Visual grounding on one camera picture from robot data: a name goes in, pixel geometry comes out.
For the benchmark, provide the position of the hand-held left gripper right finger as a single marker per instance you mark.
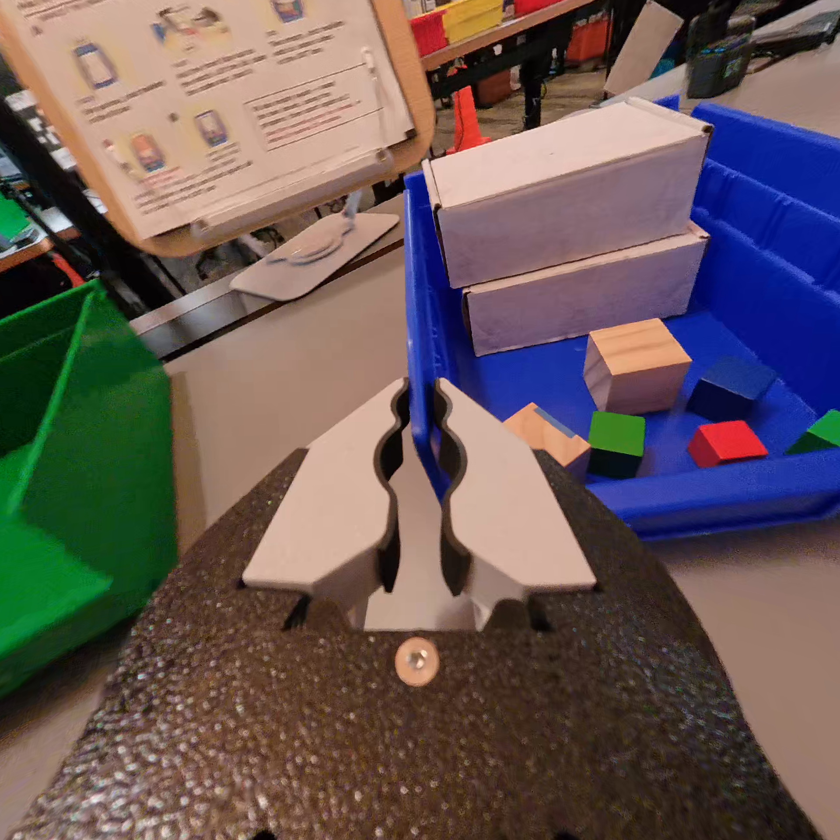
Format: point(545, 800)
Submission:
point(518, 525)

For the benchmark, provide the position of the black flat electronic device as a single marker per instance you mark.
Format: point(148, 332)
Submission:
point(800, 29)

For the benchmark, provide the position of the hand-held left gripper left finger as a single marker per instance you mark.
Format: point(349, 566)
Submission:
point(321, 518)

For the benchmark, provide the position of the white tilted card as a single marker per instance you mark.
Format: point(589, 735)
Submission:
point(643, 52)

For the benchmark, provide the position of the orange traffic cone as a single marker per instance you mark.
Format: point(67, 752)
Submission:
point(467, 124)

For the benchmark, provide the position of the red storage bin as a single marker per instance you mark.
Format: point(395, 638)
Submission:
point(538, 6)
point(430, 33)

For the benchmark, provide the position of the white cardboard mailer box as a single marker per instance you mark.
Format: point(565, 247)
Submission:
point(577, 302)
point(564, 184)

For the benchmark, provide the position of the medium green cube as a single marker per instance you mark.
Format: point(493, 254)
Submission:
point(820, 436)

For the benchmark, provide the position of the plain wooden cube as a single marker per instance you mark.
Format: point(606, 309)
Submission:
point(636, 364)

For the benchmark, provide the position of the printed instruction sheet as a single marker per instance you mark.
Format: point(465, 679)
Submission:
point(197, 98)

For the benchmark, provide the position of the blue plastic bin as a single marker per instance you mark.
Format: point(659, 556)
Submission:
point(754, 262)

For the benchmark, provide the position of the green plastic bin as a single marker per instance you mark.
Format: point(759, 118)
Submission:
point(85, 492)

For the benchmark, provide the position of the yellow storage bin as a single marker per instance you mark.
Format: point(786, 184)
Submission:
point(472, 19)

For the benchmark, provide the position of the dark electronic device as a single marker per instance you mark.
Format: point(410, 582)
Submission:
point(718, 59)

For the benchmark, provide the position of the small green cube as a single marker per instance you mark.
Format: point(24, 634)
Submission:
point(615, 439)

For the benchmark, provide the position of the dark blue cube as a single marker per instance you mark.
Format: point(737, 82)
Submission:
point(728, 390)

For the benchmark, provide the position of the large wooden cube grey face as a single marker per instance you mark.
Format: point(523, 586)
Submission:
point(548, 436)

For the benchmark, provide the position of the orange crate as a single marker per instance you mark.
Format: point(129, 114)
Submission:
point(587, 40)

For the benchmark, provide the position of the red cube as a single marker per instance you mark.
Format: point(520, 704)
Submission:
point(725, 443)

